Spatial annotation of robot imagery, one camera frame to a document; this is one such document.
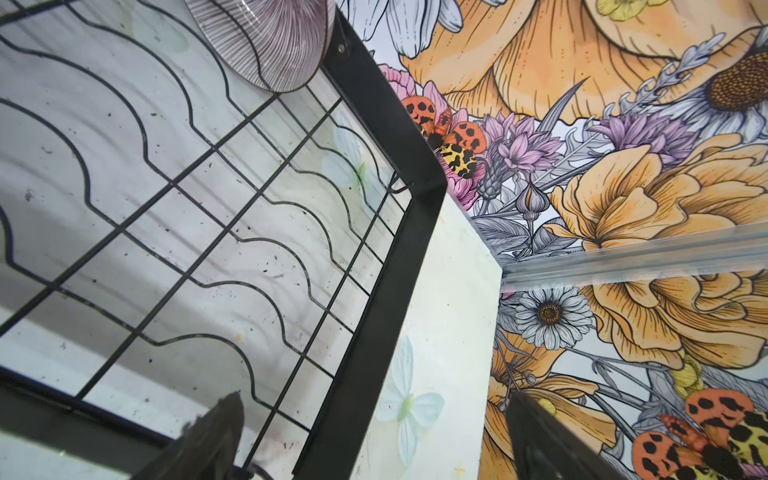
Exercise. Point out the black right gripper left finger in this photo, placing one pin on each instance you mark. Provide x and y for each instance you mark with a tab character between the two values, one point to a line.
206	449

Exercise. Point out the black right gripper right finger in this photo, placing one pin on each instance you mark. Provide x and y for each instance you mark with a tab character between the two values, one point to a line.
543	448

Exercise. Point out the purple striped bowl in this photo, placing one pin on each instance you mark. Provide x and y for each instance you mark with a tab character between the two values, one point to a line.
277	45

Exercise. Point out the black wire dish rack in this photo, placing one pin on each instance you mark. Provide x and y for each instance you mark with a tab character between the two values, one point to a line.
171	234

